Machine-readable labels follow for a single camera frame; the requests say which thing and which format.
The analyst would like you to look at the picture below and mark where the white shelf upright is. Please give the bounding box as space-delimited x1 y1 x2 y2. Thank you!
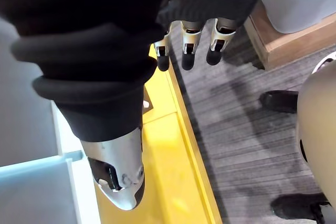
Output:
50 100 102 224

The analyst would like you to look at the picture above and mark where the yellow shelf board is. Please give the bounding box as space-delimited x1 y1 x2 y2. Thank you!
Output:
93 42 224 224

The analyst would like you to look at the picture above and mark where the wooden box frame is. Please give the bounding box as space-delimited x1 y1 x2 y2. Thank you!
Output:
243 0 336 71

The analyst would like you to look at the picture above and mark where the pale blue plastic panel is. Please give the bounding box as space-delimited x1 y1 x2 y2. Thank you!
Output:
0 150 84 224

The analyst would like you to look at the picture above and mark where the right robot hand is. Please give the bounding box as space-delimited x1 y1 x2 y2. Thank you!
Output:
0 0 278 211

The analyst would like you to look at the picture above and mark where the dark robot foot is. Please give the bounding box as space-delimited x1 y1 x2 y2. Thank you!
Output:
270 193 332 221
259 90 299 114

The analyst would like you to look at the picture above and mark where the white rounded container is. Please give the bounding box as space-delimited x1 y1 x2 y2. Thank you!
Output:
260 0 336 35

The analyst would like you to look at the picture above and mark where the silver robot leg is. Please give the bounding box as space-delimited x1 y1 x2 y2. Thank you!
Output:
296 51 336 224

